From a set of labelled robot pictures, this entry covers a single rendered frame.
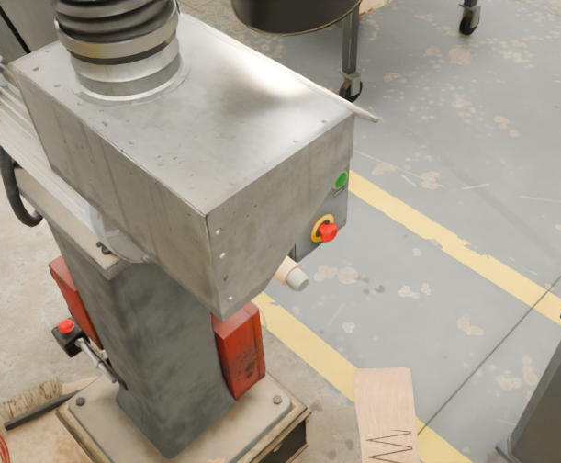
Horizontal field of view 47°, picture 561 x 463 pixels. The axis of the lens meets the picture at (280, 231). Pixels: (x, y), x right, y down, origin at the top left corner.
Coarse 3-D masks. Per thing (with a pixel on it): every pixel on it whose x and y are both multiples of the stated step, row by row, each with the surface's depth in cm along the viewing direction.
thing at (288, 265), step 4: (284, 260) 78; (288, 260) 78; (292, 260) 79; (284, 264) 78; (288, 264) 78; (292, 264) 78; (296, 264) 78; (280, 268) 78; (284, 268) 78; (288, 268) 77; (292, 268) 78; (300, 268) 79; (276, 272) 78; (280, 272) 78; (284, 272) 77; (288, 272) 77; (276, 276) 78; (280, 276) 78; (284, 276) 77; (280, 280) 78; (284, 280) 78; (284, 284) 78
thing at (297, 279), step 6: (294, 270) 78; (300, 270) 78; (288, 276) 78; (294, 276) 77; (300, 276) 77; (306, 276) 78; (288, 282) 78; (294, 282) 77; (300, 282) 77; (306, 282) 78; (294, 288) 78; (300, 288) 78
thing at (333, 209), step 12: (348, 168) 116; (348, 180) 119; (336, 192) 118; (324, 204) 117; (336, 204) 120; (324, 216) 119; (336, 216) 123; (312, 228) 118; (300, 240) 118; (312, 240) 121; (300, 252) 120
